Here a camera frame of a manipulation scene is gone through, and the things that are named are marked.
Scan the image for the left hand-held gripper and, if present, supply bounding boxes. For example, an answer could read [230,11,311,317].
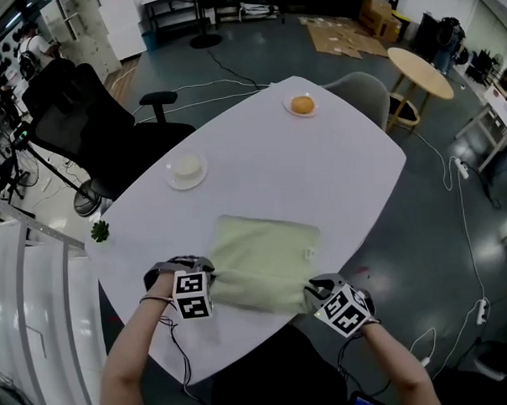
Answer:
[142,253,220,323]

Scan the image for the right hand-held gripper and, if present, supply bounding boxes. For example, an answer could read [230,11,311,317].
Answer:
[303,271,383,341]

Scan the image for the light green cloth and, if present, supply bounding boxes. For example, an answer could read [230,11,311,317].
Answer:
[205,210,326,320]

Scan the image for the person's right forearm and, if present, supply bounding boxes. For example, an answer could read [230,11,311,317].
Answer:
[361,319,443,405]

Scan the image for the person's left forearm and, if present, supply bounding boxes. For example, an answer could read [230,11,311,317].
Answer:
[96,280,180,405]

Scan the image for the person's black clothing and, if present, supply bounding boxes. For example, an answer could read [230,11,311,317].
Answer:
[208,321,351,405]

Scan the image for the white cup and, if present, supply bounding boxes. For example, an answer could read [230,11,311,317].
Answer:
[171,152,204,180]

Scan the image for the small green potted plant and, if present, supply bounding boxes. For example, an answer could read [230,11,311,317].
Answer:
[89,219,111,244]

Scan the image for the black device blue screen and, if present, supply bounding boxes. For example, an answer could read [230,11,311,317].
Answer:
[348,388,387,405]

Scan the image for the white metal shelving rack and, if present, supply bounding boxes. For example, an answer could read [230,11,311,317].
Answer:
[0,184,111,405]

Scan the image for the black mesh office chair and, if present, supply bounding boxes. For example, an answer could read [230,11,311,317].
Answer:
[19,52,199,205]

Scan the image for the orange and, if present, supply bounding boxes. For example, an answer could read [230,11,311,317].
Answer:
[289,93,316,115]

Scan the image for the black white rolling chair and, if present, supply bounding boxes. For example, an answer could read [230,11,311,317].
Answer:
[471,319,507,384]

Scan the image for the grey shell chair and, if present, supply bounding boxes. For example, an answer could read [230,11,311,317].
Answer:
[321,70,392,135]

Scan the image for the black standing fan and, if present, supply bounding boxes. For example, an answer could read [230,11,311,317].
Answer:
[188,0,224,50]

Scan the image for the white desk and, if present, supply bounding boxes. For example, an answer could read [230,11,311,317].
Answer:
[453,83,507,175]

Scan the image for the round wooden table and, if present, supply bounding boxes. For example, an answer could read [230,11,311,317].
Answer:
[387,44,457,127]

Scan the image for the flattened cardboard sheets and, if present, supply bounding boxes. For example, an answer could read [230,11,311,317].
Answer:
[298,11,390,64]

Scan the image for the white locker cabinet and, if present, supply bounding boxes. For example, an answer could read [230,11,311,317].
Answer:
[39,0,147,81]

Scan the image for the black floor stand with camera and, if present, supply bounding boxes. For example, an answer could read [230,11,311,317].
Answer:
[8,122,102,221]

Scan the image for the white power cable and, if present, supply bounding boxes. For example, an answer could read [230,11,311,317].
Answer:
[409,124,489,305]

